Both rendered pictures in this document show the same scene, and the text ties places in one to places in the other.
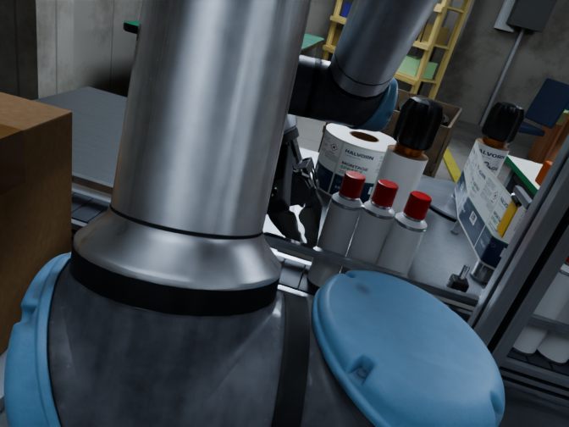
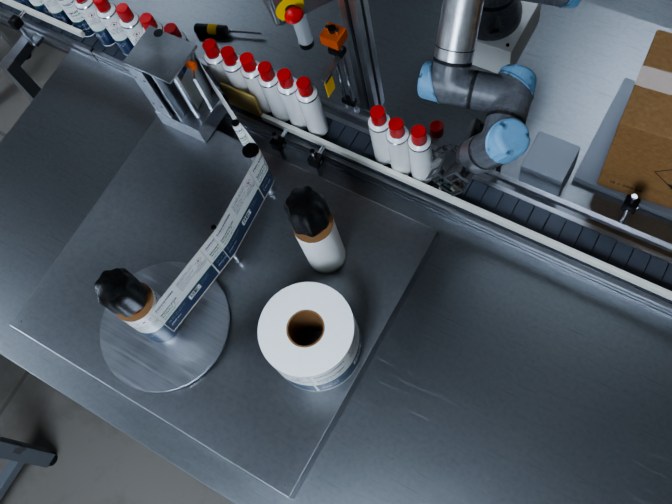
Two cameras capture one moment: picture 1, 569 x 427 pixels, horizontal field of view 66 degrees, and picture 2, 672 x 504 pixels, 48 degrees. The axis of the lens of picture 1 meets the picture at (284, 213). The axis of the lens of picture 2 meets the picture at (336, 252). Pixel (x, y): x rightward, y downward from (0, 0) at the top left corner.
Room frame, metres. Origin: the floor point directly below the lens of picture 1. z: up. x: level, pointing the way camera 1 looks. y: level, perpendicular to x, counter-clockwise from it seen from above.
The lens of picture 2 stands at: (1.38, 0.28, 2.48)
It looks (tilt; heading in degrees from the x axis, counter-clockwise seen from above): 67 degrees down; 225
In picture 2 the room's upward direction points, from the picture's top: 22 degrees counter-clockwise
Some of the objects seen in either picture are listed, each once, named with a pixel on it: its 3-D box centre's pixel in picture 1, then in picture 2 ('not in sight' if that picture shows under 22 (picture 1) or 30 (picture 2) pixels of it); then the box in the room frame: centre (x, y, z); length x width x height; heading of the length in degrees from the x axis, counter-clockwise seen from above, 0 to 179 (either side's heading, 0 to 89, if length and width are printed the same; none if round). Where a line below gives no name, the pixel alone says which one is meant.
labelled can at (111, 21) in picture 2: not in sight; (115, 24); (0.56, -0.98, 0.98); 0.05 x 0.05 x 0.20
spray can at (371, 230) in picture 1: (367, 239); (399, 147); (0.64, -0.14, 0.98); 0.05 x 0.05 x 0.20
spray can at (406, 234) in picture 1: (398, 252); (381, 135); (0.63, -0.19, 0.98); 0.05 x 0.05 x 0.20
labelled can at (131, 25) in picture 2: not in sight; (138, 34); (0.57, -0.90, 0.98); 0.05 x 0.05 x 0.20
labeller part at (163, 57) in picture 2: not in sight; (160, 53); (0.68, -0.70, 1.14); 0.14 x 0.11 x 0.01; 85
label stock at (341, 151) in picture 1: (356, 163); (311, 337); (1.11, -0.15, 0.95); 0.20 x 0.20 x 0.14
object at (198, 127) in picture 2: not in sight; (180, 84); (0.68, -0.70, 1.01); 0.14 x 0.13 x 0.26; 85
